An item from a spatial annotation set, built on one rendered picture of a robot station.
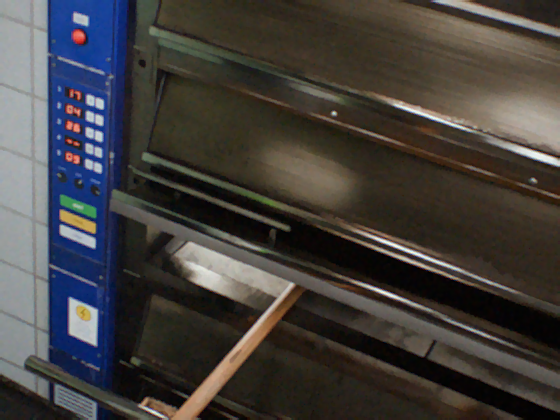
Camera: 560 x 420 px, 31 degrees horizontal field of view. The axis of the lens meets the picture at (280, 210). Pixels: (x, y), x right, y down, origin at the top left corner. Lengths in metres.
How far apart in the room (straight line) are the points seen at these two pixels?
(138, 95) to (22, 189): 0.43
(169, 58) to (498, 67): 0.61
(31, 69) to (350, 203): 0.72
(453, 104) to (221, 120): 0.47
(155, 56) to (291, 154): 0.31
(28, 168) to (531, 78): 1.10
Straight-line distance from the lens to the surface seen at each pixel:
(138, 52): 1.92
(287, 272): 1.77
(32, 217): 2.28
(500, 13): 1.62
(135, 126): 2.00
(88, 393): 1.86
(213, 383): 1.83
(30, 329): 2.48
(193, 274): 2.12
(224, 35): 1.79
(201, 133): 1.91
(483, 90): 1.65
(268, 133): 1.86
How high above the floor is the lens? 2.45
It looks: 33 degrees down
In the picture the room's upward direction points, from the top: 8 degrees clockwise
